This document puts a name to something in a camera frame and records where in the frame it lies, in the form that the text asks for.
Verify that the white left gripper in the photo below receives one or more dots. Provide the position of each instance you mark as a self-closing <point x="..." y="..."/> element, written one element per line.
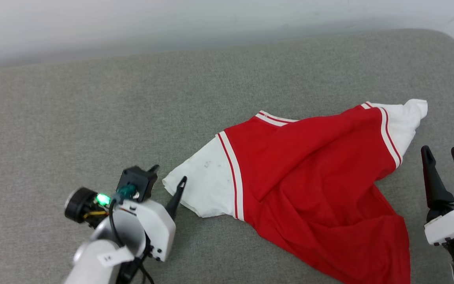
<point x="156" y="228"/>

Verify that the red and white shirt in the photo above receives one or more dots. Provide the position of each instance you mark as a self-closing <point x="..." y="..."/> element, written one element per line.
<point x="309" y="177"/>

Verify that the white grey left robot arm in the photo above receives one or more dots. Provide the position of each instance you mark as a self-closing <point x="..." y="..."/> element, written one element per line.
<point x="101" y="244"/>

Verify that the white label tag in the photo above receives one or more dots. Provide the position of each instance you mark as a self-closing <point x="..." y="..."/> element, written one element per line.
<point x="114" y="256"/>

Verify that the black cylindrical wrist unit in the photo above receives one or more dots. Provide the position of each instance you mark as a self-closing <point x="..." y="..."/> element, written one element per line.
<point x="78" y="205"/>

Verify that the grey fabric sofa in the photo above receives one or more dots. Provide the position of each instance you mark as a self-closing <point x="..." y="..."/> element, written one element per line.
<point x="93" y="118"/>

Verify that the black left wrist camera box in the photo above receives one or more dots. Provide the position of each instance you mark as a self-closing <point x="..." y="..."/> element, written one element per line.
<point x="137" y="182"/>

